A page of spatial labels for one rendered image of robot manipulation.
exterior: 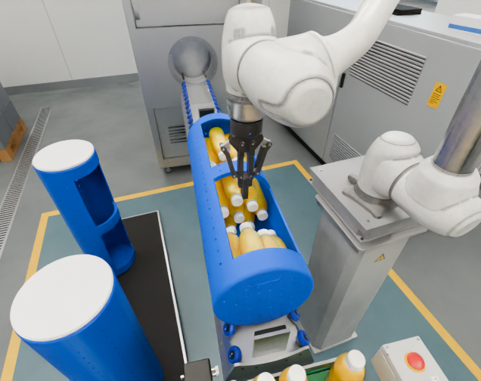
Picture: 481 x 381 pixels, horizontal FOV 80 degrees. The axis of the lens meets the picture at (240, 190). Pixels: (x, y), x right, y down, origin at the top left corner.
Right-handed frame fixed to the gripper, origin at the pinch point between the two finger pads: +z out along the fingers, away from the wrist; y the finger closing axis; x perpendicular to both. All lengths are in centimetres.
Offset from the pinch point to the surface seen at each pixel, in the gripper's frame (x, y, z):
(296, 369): 38.1, -3.8, 23.4
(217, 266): 12.7, 10.0, 15.8
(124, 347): 10, 43, 56
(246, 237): 5.7, 0.5, 14.5
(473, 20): -91, -150, -22
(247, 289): 20.4, 3.5, 16.7
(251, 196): -16.6, -6.8, 19.0
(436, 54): -91, -134, -5
